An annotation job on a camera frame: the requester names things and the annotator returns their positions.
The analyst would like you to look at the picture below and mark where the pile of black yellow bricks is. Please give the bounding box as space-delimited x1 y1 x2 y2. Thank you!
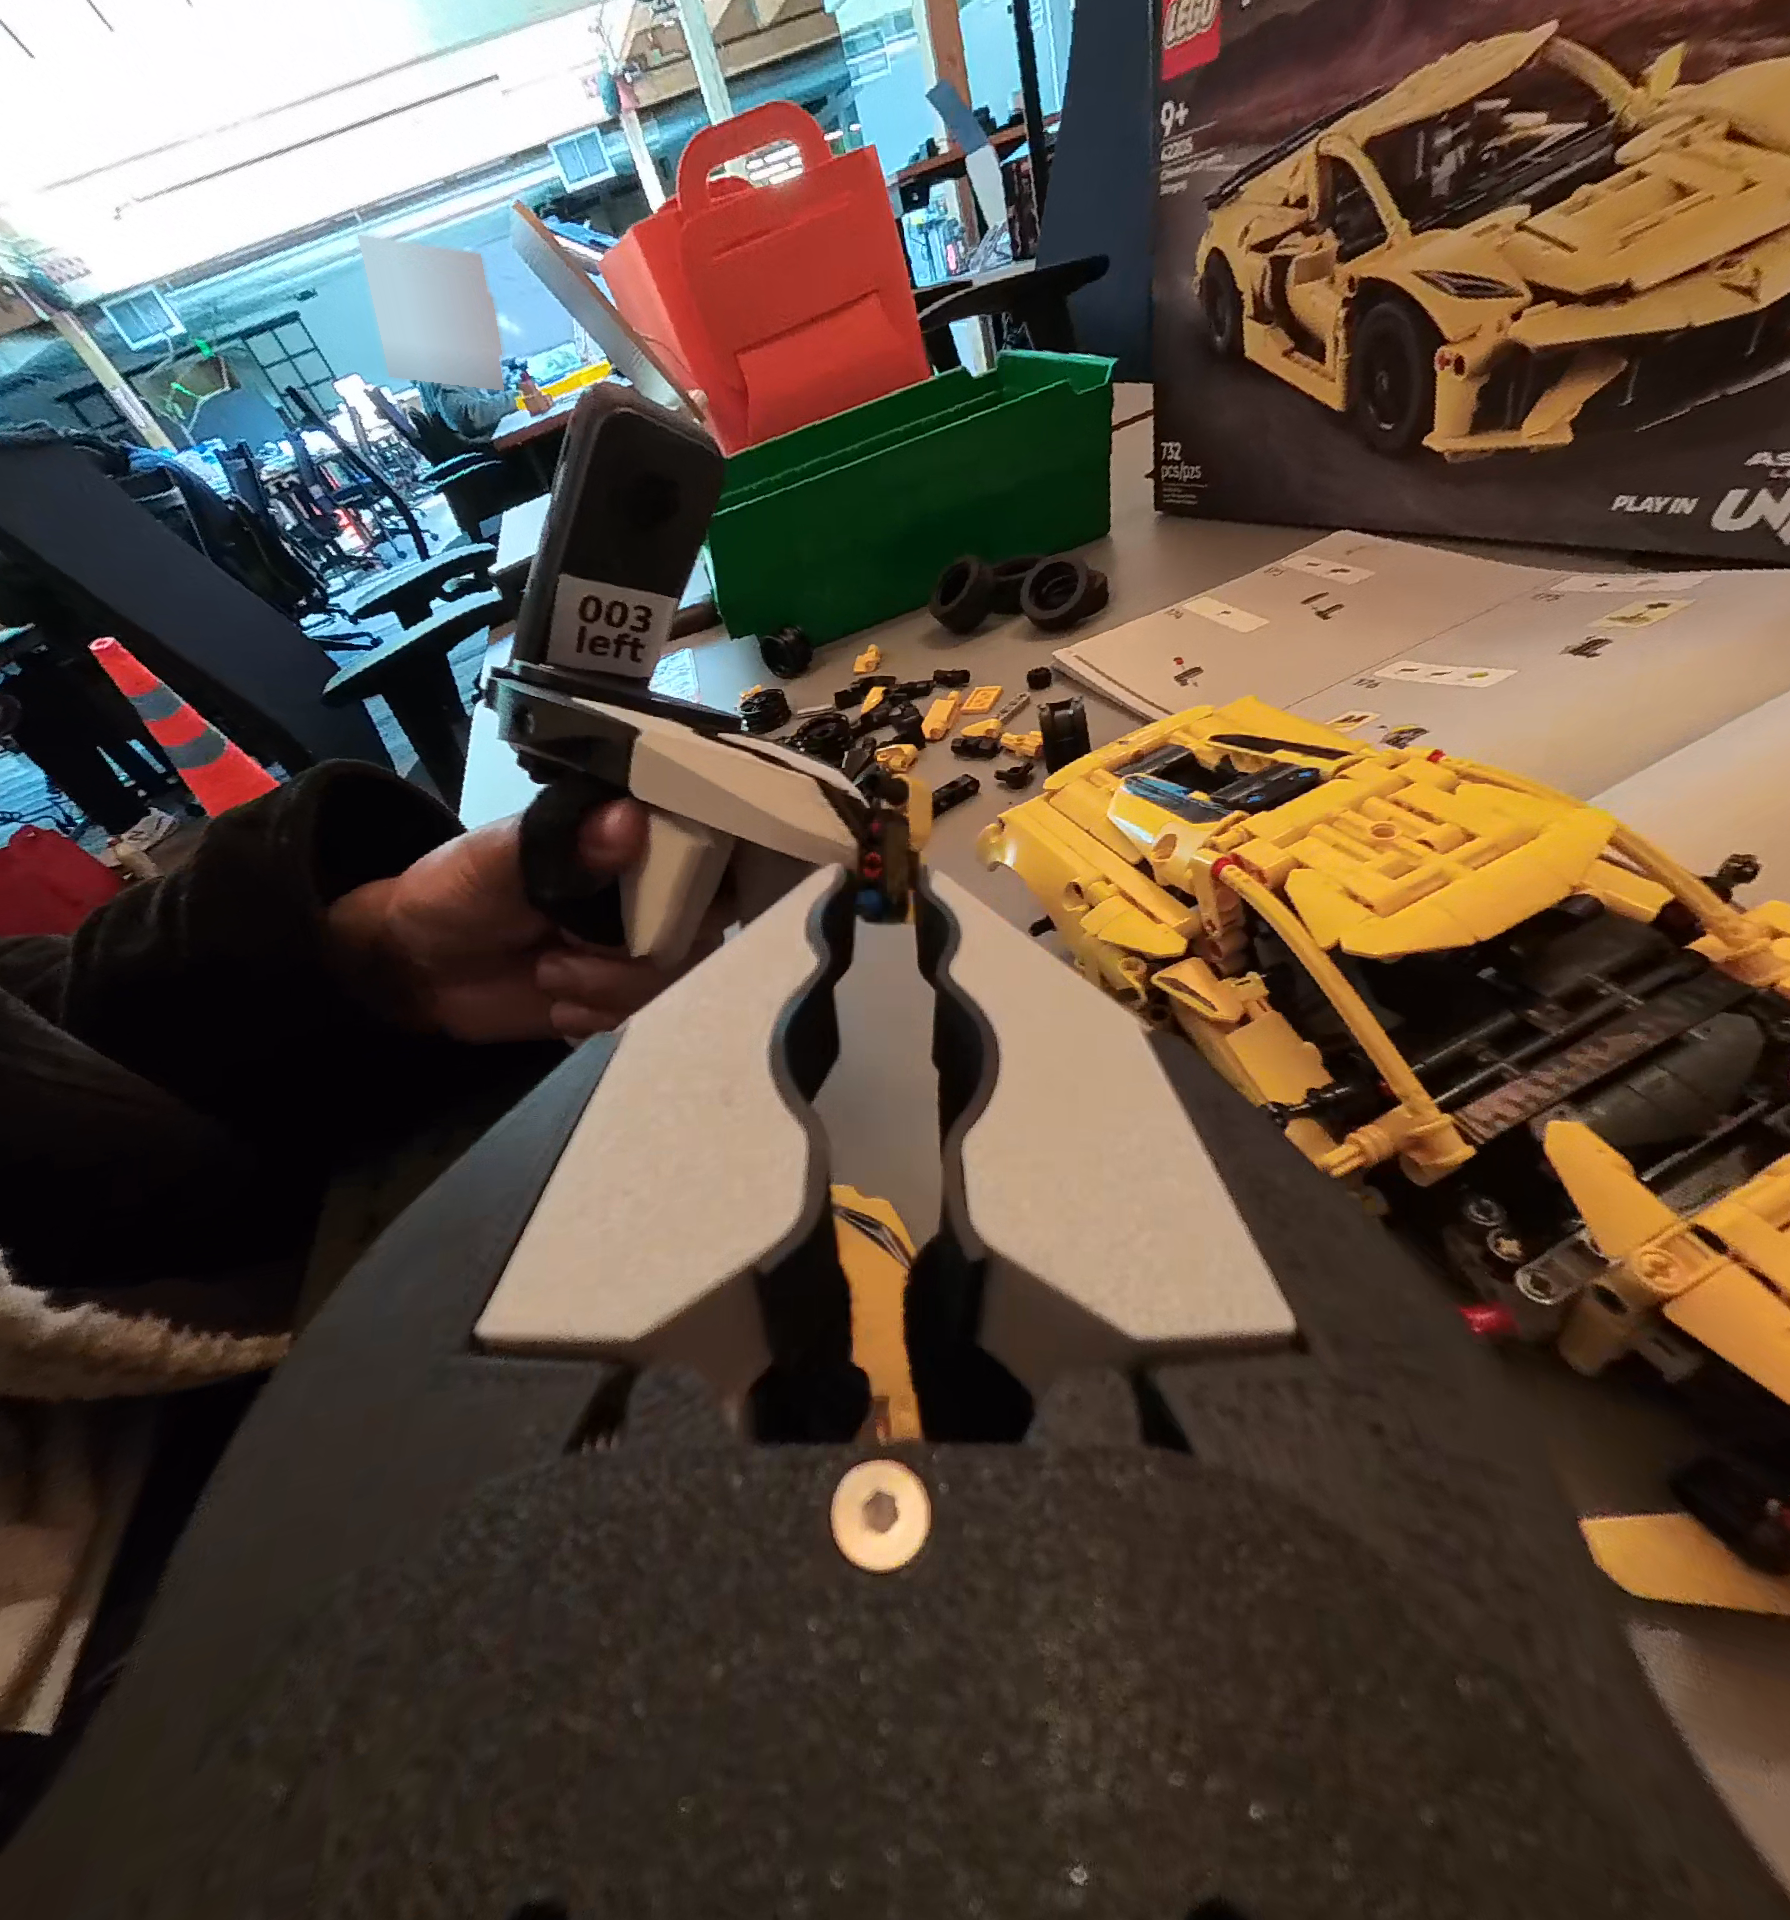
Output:
734 643 1054 821

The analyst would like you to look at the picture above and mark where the orange traffic cone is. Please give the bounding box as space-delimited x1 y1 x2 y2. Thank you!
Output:
82 639 281 821

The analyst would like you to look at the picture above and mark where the toy car set box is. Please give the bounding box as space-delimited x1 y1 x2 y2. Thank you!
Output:
1153 0 1790 570

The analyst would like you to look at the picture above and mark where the dark fleece-lined jacket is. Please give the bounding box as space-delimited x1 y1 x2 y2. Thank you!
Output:
0 1174 327 1798

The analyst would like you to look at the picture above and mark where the person's left hand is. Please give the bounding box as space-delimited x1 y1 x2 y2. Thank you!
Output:
329 794 698 1047

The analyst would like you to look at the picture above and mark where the grey desk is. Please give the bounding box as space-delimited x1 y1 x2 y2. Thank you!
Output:
453 383 1790 1920

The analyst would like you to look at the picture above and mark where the white board document stand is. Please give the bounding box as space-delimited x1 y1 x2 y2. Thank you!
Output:
506 199 705 428

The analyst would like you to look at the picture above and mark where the red bag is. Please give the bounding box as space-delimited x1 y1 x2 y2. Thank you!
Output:
0 821 133 940

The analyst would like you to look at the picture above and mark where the open instruction booklet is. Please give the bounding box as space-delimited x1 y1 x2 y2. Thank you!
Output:
1054 527 1790 841

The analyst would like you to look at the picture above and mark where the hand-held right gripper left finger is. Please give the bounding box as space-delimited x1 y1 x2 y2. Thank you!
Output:
471 867 859 1418

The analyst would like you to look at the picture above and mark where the yellow curved panel piece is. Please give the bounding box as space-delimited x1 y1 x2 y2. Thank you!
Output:
834 1181 927 1444

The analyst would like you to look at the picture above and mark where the green plastic bin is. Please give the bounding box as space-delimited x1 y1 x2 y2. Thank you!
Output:
701 350 1123 646

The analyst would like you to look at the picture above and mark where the black slanted board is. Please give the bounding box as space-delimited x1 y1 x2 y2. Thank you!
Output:
0 435 394 774

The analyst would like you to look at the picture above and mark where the orange paper bag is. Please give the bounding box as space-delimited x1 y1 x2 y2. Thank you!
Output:
595 101 937 457

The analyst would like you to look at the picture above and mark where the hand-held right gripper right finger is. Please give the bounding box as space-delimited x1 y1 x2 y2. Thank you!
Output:
913 867 1304 1423

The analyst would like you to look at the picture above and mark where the yellow toy brick car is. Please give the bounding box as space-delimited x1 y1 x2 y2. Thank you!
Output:
980 698 1790 1629

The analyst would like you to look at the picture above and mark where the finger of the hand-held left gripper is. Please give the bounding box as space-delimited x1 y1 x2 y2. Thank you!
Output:
623 732 875 961

